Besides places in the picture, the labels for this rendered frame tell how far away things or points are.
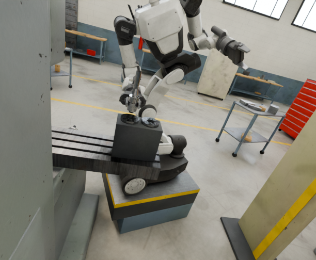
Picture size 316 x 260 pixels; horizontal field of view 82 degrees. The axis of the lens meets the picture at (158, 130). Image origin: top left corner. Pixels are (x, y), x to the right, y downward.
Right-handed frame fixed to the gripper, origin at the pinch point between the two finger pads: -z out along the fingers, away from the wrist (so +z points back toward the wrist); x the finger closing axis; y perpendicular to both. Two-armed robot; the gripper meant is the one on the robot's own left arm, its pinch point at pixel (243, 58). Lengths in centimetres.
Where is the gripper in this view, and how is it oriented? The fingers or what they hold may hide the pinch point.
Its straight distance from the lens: 108.5
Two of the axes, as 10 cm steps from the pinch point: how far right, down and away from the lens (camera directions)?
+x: -3.2, -5.0, -8.1
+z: -3.9, -7.0, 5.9
